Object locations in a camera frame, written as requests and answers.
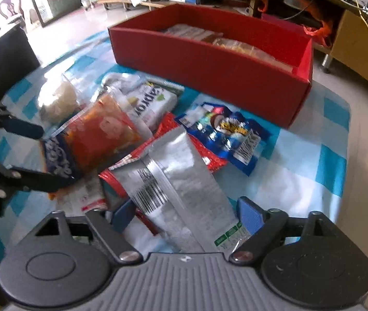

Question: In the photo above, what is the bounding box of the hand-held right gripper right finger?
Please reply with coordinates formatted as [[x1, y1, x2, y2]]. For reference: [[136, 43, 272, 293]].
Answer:
[[228, 196, 344, 264]]

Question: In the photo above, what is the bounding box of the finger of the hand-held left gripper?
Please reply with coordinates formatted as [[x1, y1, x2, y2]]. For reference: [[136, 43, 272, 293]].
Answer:
[[0, 143, 74, 217], [0, 96, 45, 141]]

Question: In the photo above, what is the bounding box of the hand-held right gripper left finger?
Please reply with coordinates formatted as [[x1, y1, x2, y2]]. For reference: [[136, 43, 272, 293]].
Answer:
[[25, 199, 143, 264]]

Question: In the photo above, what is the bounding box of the clear bag of rice cakes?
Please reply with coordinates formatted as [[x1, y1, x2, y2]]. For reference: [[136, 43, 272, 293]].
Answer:
[[38, 74, 84, 124]]

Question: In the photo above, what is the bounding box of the white packet red seal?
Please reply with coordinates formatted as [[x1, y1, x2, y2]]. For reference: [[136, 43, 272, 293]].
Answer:
[[49, 172, 108, 216]]

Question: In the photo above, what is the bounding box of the red snack packet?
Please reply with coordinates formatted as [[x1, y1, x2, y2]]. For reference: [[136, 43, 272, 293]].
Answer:
[[99, 112, 228, 201]]

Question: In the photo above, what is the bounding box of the silver foil snack packet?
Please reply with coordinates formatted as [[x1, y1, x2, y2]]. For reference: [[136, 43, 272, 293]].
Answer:
[[111, 125, 246, 253]]

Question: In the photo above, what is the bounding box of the blue snack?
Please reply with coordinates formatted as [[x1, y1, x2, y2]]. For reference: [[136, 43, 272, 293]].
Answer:
[[40, 92, 154, 188]]

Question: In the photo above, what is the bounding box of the clear plastic snack packet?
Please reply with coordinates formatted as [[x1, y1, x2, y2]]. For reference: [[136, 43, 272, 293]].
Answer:
[[101, 72, 142, 97]]

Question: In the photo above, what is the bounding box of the red cardboard box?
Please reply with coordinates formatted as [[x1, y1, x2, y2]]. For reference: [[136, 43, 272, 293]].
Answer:
[[108, 4, 314, 129]]

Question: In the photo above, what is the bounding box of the blue white checked blanket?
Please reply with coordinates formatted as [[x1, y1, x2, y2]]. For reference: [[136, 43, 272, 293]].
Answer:
[[0, 31, 351, 266]]

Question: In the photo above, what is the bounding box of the blue snack packet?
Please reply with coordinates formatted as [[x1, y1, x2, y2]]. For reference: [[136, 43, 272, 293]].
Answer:
[[174, 102, 267, 177]]

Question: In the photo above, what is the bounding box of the white green snack packet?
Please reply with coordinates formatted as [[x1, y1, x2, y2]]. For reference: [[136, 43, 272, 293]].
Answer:
[[124, 79, 185, 130]]

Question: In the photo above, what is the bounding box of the wooden chair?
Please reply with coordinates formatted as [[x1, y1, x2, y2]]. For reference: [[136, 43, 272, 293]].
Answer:
[[0, 0, 26, 24]]

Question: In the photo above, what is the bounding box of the yellow snack packet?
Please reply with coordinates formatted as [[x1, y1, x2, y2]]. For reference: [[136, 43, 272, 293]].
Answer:
[[213, 37, 293, 72]]

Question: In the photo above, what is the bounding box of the brown snack packet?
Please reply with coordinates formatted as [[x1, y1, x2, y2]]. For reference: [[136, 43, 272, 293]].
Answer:
[[163, 24, 223, 43]]

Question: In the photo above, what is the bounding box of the orange plastic bag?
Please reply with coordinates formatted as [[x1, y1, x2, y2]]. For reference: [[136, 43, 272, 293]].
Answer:
[[257, 0, 335, 48]]

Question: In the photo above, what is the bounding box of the wooden television stand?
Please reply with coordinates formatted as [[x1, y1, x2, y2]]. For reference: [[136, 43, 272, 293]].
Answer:
[[91, 0, 368, 108]]

